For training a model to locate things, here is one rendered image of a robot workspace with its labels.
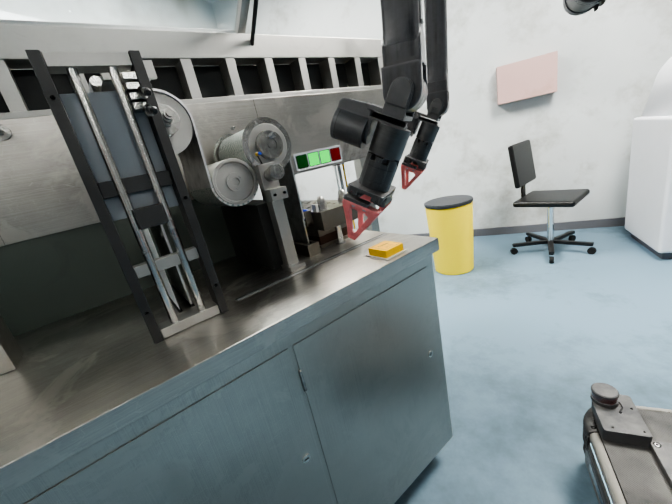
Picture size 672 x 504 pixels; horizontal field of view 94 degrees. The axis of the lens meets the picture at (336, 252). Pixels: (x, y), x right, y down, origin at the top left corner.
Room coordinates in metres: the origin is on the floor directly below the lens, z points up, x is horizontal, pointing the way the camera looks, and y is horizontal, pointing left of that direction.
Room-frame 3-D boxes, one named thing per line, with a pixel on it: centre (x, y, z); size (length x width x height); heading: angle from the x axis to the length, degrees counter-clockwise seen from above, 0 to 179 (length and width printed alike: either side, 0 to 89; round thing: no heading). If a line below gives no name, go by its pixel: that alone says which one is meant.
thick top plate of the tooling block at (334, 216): (1.17, 0.07, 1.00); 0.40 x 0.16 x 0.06; 34
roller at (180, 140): (0.90, 0.41, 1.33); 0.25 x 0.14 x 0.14; 34
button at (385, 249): (0.83, -0.14, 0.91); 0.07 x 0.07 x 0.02; 34
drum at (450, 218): (2.59, -1.02, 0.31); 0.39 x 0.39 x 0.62
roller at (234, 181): (0.97, 0.29, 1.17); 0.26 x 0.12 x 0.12; 34
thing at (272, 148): (0.92, 0.12, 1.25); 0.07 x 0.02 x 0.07; 124
